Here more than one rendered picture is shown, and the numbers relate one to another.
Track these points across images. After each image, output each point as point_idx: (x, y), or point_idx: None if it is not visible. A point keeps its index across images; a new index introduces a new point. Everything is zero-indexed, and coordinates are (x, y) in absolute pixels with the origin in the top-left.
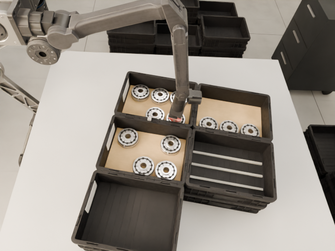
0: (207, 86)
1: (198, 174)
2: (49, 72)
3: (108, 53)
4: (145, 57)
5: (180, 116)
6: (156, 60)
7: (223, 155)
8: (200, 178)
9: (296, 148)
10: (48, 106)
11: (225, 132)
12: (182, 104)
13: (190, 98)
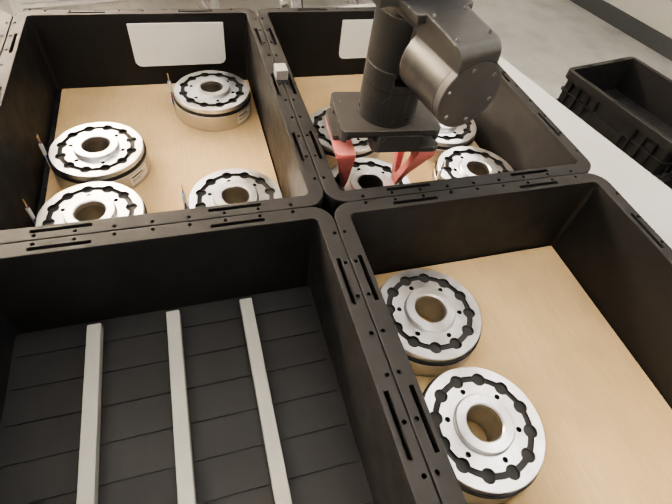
0: (616, 207)
1: (125, 363)
2: (362, 5)
3: (504, 61)
4: (572, 123)
5: (342, 128)
6: (589, 146)
7: (292, 465)
8: (91, 373)
9: None
10: None
11: (398, 366)
12: (380, 60)
13: (418, 38)
